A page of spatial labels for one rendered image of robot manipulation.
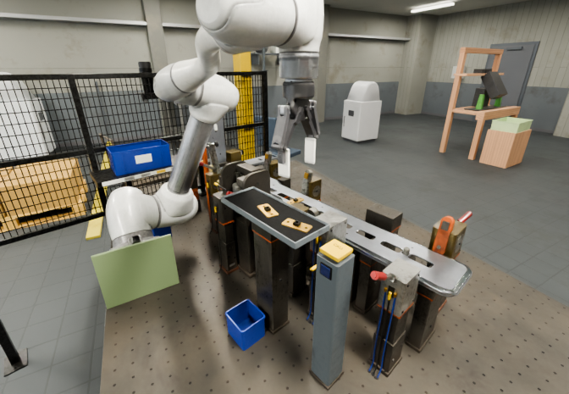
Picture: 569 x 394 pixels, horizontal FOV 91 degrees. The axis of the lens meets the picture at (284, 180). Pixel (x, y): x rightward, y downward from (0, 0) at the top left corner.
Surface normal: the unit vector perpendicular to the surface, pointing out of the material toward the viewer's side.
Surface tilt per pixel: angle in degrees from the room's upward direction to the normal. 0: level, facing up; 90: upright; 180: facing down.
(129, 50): 90
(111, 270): 90
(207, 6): 88
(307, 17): 92
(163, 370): 0
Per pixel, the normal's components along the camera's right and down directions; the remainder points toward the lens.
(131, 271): 0.53, 0.32
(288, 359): 0.00, -0.93
